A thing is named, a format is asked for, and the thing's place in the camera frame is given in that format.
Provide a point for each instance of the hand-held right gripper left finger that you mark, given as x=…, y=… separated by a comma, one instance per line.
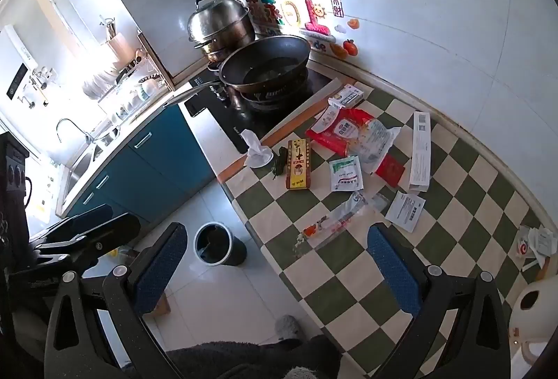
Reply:
x=161, y=265

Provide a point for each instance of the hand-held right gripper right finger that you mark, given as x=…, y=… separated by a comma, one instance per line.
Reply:
x=392, y=270

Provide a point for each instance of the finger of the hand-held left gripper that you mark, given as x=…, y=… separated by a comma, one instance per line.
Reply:
x=113, y=228
x=83, y=218

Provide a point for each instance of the white waste bin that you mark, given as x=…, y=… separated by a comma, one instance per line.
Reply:
x=226, y=252

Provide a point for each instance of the clear printed plastic wrapper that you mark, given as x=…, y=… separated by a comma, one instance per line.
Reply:
x=344, y=213

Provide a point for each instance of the red foil packet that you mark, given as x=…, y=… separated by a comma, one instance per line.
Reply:
x=392, y=170

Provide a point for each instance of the brown cardboard box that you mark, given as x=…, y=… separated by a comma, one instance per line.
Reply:
x=160, y=305

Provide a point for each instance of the steel sink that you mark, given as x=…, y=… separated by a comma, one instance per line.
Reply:
x=85, y=165

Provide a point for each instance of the white paper leaflet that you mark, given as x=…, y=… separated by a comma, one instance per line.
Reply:
x=405, y=209

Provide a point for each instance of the blue kitchen cabinet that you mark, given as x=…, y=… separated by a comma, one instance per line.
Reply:
x=152, y=169

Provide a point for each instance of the chrome faucet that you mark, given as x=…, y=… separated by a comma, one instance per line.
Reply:
x=72, y=125

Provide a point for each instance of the grey fuzzy slipper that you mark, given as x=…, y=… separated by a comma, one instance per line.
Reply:
x=287, y=326

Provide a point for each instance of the long white carton box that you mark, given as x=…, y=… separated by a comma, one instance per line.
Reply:
x=420, y=152

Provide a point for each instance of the clear crumpled plastic bag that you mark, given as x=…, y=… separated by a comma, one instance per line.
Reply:
x=375, y=143

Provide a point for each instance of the dish rack with dishes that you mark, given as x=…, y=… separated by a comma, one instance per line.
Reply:
x=122, y=95

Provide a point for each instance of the person's dark fuzzy clothing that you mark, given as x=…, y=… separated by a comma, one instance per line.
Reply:
x=261, y=361

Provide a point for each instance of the yellow red carton box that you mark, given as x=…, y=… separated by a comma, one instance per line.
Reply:
x=299, y=163

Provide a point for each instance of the small white red packets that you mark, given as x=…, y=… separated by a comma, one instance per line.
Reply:
x=538, y=246

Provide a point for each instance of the crumpled white tissue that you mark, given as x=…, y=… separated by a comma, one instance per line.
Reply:
x=257, y=150

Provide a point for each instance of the red white plastic bag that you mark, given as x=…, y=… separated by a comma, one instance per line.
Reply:
x=335, y=130

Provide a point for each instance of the dark green small wrapper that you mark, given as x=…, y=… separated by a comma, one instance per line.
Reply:
x=279, y=163

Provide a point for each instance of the utensil holder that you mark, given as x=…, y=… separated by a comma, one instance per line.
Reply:
x=117, y=43

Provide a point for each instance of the black gas stove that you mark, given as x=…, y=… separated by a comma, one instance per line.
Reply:
x=261, y=124

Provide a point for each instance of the small white blue box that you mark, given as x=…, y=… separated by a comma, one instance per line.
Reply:
x=346, y=96

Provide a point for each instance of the black wok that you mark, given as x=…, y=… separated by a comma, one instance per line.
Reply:
x=261, y=65

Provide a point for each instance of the steel steamer pot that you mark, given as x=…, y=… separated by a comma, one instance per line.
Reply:
x=220, y=19

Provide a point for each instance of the black wall switch panel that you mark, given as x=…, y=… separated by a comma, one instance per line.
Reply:
x=17, y=79

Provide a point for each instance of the colourful wall stickers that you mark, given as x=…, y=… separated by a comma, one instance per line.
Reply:
x=309, y=19

